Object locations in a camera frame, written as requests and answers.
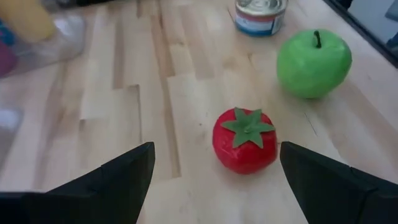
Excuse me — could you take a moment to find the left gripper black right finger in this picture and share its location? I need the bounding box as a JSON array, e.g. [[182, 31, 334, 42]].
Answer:
[[279, 141, 398, 224]]

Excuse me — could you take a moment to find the black metal table frame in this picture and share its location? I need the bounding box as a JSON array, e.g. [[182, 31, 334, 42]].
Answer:
[[323, 0, 398, 68]]

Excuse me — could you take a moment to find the silver tin can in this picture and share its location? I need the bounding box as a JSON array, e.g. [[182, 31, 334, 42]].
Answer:
[[234, 0, 289, 37]]

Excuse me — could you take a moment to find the purple plastic water bottle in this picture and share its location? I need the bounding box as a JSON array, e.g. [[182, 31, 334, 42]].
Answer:
[[0, 40, 19, 77]]

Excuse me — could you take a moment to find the green toy apple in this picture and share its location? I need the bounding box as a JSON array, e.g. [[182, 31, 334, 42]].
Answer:
[[276, 29, 353, 100]]

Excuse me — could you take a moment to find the large red toy strawberry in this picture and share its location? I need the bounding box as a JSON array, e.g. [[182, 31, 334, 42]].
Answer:
[[212, 107, 279, 175]]

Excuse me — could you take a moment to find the yellow plastic water bottle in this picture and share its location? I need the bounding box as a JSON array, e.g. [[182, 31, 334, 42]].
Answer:
[[0, 0, 57, 44]]

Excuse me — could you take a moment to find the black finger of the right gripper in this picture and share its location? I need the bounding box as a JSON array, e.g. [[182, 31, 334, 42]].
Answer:
[[55, 0, 121, 7]]

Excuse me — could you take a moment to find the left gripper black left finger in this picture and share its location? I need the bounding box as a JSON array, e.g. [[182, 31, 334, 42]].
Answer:
[[0, 141, 156, 224]]

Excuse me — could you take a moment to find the blue plastic water bottle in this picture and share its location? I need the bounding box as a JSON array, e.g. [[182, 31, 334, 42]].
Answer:
[[0, 20, 16, 47]]

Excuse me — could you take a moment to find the clear plastic bin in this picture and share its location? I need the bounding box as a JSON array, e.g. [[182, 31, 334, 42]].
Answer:
[[0, 0, 87, 78]]

